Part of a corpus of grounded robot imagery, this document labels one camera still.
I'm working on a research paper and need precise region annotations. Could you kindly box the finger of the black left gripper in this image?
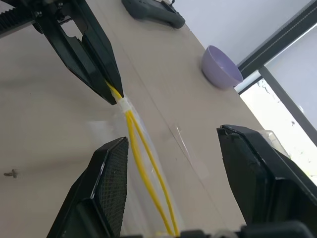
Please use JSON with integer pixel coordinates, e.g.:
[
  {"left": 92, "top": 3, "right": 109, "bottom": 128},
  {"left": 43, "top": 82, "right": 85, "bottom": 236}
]
[
  {"left": 36, "top": 19, "right": 117, "bottom": 106},
  {"left": 71, "top": 0, "right": 124, "bottom": 98}
]

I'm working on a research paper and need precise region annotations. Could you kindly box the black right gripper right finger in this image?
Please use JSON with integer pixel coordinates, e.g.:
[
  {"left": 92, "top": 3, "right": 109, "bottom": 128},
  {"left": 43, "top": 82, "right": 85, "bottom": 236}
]
[{"left": 216, "top": 124, "right": 317, "bottom": 227}]

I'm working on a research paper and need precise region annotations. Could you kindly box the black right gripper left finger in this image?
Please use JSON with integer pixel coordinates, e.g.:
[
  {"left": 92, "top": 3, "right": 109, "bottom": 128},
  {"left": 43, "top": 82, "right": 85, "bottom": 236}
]
[{"left": 46, "top": 136, "right": 129, "bottom": 238}]

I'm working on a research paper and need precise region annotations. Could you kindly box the clear yellow-zip plastic bag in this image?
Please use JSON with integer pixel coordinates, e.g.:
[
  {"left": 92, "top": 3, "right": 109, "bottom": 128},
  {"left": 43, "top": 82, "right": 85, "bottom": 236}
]
[{"left": 85, "top": 80, "right": 210, "bottom": 238}]

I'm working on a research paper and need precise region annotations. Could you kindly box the clear plastic container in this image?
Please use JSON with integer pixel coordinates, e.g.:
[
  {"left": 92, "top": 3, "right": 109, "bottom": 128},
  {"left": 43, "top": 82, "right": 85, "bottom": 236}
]
[{"left": 260, "top": 128, "right": 291, "bottom": 157}]

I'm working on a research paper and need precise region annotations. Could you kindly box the black handheld controller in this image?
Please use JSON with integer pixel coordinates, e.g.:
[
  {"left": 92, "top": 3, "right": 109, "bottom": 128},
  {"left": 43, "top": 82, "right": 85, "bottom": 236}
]
[{"left": 121, "top": 0, "right": 186, "bottom": 29}]

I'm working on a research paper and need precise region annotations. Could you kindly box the purple plastic bowl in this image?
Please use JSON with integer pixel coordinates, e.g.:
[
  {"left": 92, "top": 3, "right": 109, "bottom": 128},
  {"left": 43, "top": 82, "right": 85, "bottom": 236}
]
[{"left": 200, "top": 45, "right": 244, "bottom": 90}]

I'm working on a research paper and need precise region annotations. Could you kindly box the black window frame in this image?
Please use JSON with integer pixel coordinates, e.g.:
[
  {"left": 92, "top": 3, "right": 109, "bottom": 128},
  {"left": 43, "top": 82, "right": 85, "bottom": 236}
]
[{"left": 237, "top": 0, "right": 317, "bottom": 147}]

